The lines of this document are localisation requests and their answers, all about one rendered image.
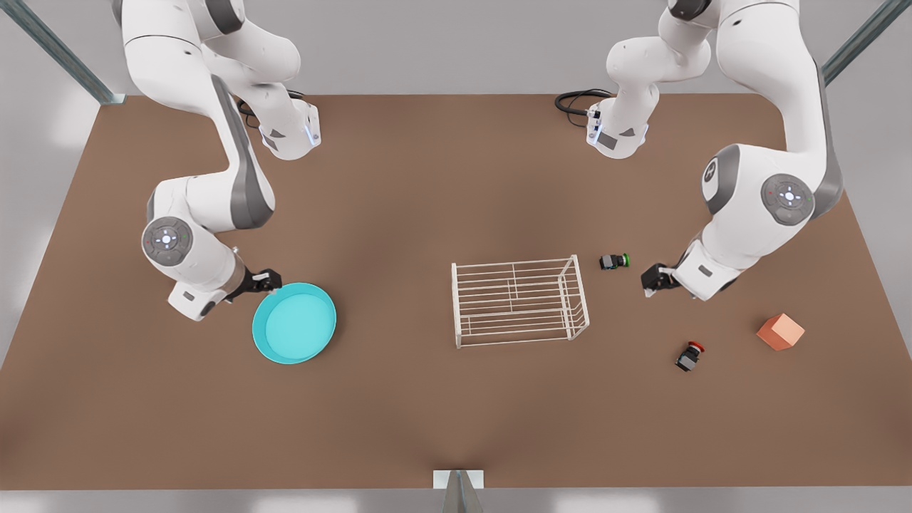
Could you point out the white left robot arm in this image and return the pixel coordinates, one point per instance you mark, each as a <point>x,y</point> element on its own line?
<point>769,206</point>

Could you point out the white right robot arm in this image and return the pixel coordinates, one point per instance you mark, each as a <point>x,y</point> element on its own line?
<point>187,214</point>

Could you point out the turquoise round plate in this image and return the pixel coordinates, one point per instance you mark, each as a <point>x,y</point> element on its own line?
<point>293,323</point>

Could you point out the orange cube block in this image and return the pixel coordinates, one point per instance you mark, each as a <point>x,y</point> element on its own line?
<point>780,332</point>

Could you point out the green button switch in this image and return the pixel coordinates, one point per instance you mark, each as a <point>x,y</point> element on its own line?
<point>614,261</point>

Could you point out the red button switch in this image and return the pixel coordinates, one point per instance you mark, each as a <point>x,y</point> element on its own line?
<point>690,356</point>

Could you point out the silver frame post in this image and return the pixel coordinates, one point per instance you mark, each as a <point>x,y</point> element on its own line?
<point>864,35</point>
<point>458,491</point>
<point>60,51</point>

